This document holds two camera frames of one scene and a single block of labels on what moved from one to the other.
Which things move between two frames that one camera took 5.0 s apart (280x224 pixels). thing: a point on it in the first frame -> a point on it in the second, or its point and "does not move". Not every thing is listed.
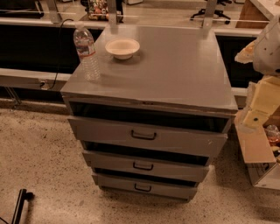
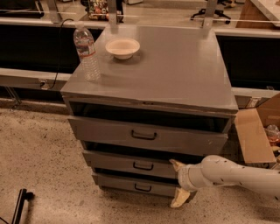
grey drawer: x=132 y=180 -> x=130 y=164
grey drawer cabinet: x=151 y=123 does not move
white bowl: x=122 y=48 does not move
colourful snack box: x=98 y=10 does not move
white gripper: x=268 y=53 -> x=183 y=177
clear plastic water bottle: x=85 y=45 does not move
